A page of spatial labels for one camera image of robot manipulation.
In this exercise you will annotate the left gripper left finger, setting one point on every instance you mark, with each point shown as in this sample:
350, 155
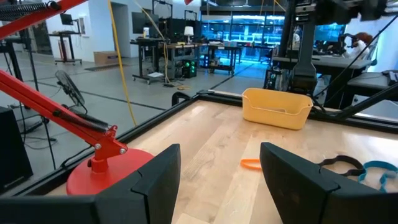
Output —
155, 193

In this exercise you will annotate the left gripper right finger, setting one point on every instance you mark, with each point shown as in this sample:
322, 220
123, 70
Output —
295, 193

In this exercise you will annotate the orange rubber band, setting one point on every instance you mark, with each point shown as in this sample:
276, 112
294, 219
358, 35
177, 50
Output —
243, 163

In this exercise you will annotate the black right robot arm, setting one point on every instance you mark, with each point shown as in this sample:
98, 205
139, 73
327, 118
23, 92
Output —
304, 62

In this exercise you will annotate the black rubber band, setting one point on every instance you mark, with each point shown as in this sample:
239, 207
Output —
342, 157

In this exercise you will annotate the yellow plastic bin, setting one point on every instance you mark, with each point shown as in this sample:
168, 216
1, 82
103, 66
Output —
273, 118

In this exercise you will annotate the blue rubber band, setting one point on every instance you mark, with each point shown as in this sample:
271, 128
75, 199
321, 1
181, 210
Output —
377, 163

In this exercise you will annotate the red desk lamp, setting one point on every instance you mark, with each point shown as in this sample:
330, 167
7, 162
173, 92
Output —
105, 177

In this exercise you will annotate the computer with green lights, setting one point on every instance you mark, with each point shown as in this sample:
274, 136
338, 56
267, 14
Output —
189, 68

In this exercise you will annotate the grey desk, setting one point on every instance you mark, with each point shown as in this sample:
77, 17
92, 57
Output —
335, 62

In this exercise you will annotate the cardboard box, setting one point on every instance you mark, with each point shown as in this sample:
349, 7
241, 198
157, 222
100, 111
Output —
105, 57

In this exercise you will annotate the black computer tower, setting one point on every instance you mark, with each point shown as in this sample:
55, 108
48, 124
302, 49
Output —
12, 149

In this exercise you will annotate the person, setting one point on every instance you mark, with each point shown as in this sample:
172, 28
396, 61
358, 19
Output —
357, 46

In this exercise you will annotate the white table lamp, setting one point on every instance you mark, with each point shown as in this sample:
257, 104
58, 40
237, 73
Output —
188, 31

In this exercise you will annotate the black monitor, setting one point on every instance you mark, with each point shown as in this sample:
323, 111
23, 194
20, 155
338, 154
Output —
143, 23

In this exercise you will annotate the black rolling cart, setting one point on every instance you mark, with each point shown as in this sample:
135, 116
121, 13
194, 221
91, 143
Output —
65, 34

